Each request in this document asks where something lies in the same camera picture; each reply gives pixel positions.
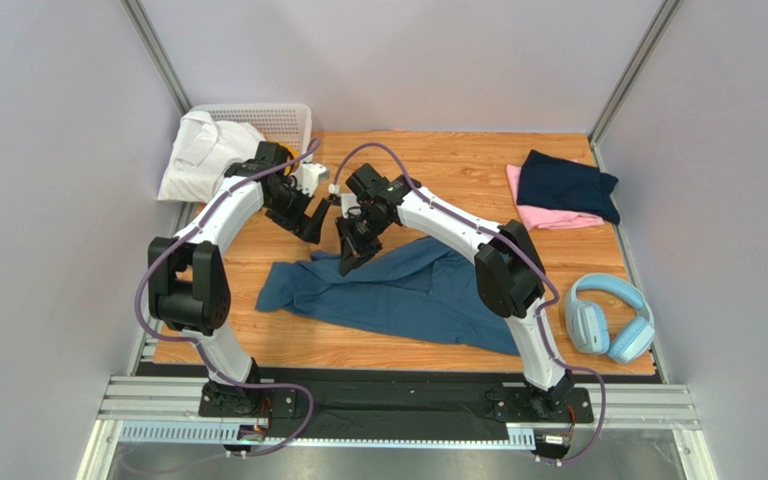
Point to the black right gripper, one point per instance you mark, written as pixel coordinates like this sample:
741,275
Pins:
358,233

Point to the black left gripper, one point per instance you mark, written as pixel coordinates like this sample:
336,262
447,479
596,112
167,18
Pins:
311,231

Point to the teal blue t shirt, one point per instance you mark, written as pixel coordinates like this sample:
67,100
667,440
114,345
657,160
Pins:
423,290

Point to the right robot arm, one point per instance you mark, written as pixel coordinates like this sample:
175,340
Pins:
509,275

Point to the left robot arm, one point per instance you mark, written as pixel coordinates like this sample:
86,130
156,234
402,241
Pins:
186,285

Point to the orange t shirt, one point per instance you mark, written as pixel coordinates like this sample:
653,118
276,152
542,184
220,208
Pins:
294,154

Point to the white plastic laundry basket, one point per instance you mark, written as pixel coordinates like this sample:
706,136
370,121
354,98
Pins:
289,124

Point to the white t shirt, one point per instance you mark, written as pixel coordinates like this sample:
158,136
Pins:
202,151

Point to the pink folded t shirt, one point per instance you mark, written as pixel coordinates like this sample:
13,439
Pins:
550,213

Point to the navy folded t shirt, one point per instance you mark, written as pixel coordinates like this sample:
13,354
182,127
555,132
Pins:
590,190

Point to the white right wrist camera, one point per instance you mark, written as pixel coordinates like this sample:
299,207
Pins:
346,201

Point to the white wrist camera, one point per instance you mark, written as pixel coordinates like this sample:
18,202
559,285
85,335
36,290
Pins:
308,176
346,201

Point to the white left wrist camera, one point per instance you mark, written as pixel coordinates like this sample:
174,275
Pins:
308,176

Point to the left aluminium frame post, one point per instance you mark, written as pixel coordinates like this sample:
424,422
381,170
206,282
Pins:
139,18

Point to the aluminium frame post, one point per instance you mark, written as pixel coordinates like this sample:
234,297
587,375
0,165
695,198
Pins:
139,18
649,42

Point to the right aluminium frame post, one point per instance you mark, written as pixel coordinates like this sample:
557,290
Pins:
649,42

